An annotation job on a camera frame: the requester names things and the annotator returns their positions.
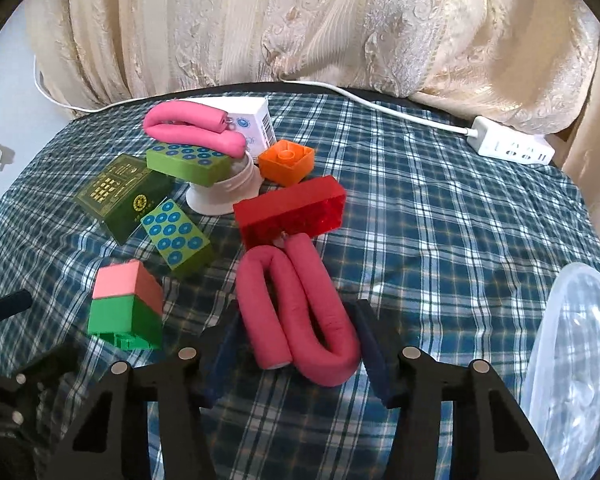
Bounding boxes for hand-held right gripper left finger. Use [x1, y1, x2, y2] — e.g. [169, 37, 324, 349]
[55, 300, 253, 480]

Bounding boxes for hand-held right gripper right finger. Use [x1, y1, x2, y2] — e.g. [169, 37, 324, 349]
[352, 299, 556, 480]

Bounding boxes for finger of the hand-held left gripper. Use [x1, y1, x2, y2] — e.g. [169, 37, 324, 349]
[0, 290, 33, 333]
[0, 342, 88, 480]

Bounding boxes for pink foam hair curler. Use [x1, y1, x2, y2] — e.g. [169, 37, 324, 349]
[235, 232, 362, 387]
[143, 101, 247, 157]

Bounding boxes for pink and green toy block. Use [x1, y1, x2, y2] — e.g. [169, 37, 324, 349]
[87, 260, 165, 351]

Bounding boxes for green blue-dotted toy block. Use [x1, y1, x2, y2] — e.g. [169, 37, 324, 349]
[140, 198, 215, 279]
[146, 141, 232, 187]

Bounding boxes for red toy block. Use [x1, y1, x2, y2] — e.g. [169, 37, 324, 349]
[233, 176, 347, 251]

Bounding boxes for white plastic jar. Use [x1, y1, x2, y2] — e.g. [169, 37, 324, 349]
[186, 152, 261, 216]

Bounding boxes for dark green gold-print box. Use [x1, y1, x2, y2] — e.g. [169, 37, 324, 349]
[74, 154, 176, 246]

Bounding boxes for orange toy block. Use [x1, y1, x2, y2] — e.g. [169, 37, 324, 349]
[258, 140, 315, 186]

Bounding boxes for clear plastic bowl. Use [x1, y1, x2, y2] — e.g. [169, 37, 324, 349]
[522, 261, 600, 480]

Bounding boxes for white medicine box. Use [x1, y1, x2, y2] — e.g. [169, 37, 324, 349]
[215, 97, 277, 157]

